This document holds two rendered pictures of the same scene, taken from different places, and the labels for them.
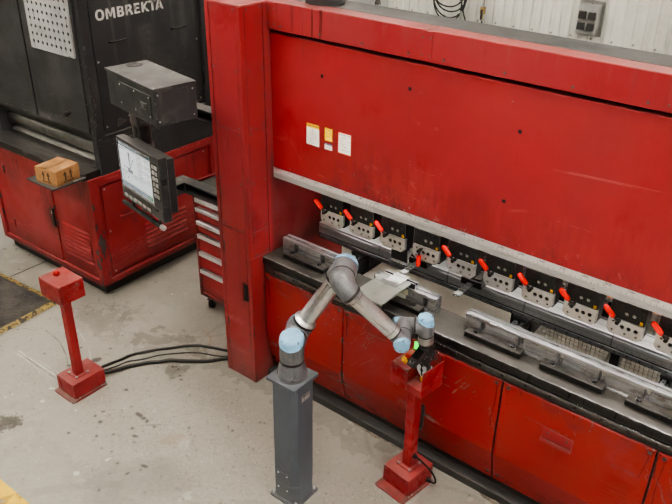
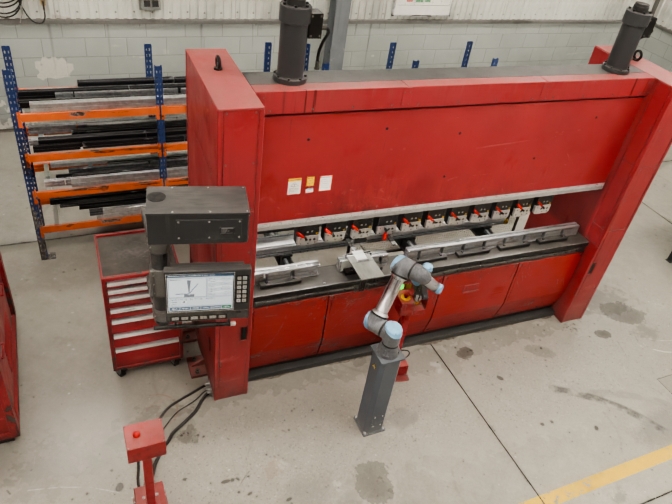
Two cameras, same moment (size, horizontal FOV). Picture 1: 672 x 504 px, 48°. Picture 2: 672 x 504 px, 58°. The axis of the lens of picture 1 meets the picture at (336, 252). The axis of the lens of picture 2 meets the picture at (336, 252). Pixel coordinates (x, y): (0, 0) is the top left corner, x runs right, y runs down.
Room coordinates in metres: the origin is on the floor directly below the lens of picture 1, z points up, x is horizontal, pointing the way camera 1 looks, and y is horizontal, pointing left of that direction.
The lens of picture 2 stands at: (2.11, 2.96, 3.65)
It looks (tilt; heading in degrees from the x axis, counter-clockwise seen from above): 37 degrees down; 294
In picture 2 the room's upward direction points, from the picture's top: 9 degrees clockwise
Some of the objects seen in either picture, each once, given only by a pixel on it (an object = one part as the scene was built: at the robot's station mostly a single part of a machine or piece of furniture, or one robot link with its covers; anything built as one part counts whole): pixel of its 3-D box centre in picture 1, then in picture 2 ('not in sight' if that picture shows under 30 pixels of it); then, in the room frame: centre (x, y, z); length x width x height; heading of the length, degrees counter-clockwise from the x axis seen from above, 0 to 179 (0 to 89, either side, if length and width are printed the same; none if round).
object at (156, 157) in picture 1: (149, 176); (207, 289); (3.69, 1.00, 1.42); 0.45 x 0.12 x 0.36; 42
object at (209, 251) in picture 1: (246, 246); (141, 306); (4.61, 0.63, 0.50); 0.50 x 0.50 x 1.00; 52
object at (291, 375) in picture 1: (292, 366); (389, 346); (2.85, 0.20, 0.82); 0.15 x 0.15 x 0.10
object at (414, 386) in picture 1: (417, 368); (410, 299); (2.95, -0.41, 0.75); 0.20 x 0.16 x 0.18; 44
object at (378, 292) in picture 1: (382, 288); (365, 266); (3.28, -0.24, 1.00); 0.26 x 0.18 x 0.01; 142
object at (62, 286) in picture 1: (70, 332); (148, 474); (3.66, 1.57, 0.41); 0.25 x 0.20 x 0.83; 142
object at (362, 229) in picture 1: (366, 220); (333, 228); (3.54, -0.15, 1.26); 0.15 x 0.09 x 0.17; 52
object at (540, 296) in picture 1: (542, 284); (455, 212); (2.92, -0.94, 1.26); 0.15 x 0.09 x 0.17; 52
